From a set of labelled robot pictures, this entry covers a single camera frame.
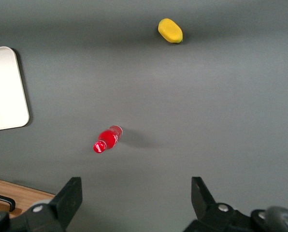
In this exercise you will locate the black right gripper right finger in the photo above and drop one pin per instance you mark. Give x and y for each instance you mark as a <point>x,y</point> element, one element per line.
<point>204,203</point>

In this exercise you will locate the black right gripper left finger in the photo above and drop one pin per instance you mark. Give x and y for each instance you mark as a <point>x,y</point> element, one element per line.
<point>66,203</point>

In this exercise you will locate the beige rectangular tray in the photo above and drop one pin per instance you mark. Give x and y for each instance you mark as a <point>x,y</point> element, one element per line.
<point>6,89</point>

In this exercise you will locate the wooden drawer cabinet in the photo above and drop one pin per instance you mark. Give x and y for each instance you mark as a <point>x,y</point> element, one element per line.
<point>47,194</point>

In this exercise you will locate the wooden drawer front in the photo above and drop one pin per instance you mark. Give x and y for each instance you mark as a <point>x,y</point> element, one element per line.
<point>23,194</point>

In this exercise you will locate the small red bottle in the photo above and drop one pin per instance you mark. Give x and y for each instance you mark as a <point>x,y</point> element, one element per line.
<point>108,139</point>

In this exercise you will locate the yellow mango toy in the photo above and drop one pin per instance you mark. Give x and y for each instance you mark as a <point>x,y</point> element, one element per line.
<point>170,30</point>

